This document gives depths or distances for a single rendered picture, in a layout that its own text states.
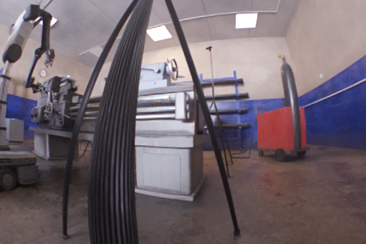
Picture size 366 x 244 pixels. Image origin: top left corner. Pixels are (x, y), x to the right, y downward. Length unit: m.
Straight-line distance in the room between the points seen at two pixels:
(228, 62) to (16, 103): 6.95
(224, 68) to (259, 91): 1.25
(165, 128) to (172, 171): 0.32
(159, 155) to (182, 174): 0.22
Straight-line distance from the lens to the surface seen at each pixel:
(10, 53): 1.54
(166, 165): 1.11
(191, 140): 0.90
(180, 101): 1.00
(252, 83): 4.55
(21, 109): 5.93
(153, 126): 1.18
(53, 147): 2.57
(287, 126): 2.28
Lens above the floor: 0.49
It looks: 10 degrees up
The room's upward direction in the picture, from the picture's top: 1 degrees counter-clockwise
